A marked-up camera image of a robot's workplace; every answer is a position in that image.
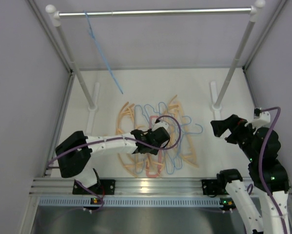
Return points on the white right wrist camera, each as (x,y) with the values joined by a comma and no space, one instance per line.
(261,118)

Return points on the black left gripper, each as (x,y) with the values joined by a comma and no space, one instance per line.
(154,152)

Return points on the white slotted cable duct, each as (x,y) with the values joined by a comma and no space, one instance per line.
(201,202)

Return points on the aluminium front rail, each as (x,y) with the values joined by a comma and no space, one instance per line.
(123,186)

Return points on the pink plastic hanger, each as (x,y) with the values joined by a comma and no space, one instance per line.
(155,166)

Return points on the beige plastic hanger centre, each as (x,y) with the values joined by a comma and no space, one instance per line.
(141,162)

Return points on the blue wire hanger two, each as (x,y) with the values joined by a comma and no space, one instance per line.
(159,113)

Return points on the blue wire hanger one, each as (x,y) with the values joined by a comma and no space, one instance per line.
(100,51)

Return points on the blue wire hanger three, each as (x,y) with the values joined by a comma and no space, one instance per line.
(184,151)

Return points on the beige plastic hanger far left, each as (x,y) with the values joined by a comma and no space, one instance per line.
(127,161)

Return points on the beige plastic hanger right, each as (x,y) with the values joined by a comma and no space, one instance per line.
(175,108)

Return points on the white right rack foot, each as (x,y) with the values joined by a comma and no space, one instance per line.
(214,95)

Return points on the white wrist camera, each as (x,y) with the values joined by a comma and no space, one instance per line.
(159,123)
(261,118)

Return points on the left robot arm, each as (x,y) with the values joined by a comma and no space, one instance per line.
(66,153)

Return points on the white right rack pole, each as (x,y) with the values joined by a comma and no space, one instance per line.
(254,15)

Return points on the beige plastic hanger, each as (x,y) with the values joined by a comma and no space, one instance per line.
(141,162)
(175,108)
(127,161)

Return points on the blue wire hanger four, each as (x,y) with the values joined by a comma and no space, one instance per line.
(172,156)

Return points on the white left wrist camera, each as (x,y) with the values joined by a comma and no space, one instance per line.
(159,123)

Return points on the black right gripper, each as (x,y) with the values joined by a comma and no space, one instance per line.
(220,127)

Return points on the silver horizontal rack rod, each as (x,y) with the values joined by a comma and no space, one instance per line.
(242,10)

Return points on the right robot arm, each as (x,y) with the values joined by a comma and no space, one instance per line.
(260,144)

